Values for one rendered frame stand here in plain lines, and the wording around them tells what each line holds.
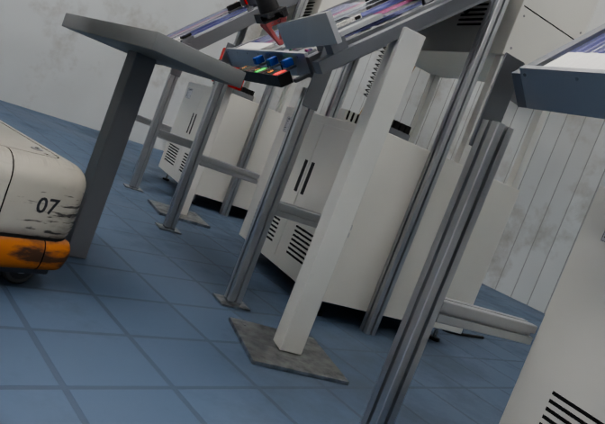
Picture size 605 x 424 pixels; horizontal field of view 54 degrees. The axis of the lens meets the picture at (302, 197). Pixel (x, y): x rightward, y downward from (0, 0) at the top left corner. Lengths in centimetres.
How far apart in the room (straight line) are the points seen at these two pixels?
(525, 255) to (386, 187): 304
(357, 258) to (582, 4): 117
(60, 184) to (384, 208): 101
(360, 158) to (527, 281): 350
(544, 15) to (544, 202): 279
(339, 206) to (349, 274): 52
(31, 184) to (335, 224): 66
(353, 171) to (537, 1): 103
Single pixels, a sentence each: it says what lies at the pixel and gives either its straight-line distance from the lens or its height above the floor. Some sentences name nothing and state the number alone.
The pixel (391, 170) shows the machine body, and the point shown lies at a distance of 187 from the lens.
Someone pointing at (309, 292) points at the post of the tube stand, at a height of 17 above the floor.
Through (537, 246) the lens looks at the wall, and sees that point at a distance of 480.
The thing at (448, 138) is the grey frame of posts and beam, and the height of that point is 68.
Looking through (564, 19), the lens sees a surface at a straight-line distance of 228.
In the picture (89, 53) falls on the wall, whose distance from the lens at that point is 534.
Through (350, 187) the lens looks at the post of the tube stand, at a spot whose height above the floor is 44.
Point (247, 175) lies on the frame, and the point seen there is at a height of 30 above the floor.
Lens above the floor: 48
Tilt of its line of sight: 4 degrees down
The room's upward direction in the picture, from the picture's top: 21 degrees clockwise
